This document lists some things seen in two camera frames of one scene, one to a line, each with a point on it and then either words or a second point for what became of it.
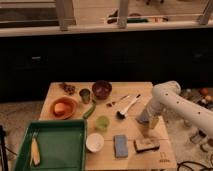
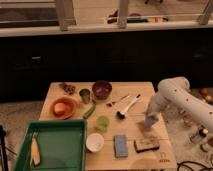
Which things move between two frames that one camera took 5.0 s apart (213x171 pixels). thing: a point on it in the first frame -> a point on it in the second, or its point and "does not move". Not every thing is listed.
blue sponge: (121, 146) does not move
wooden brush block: (145, 145) does not move
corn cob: (35, 153) does not move
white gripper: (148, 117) -> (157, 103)
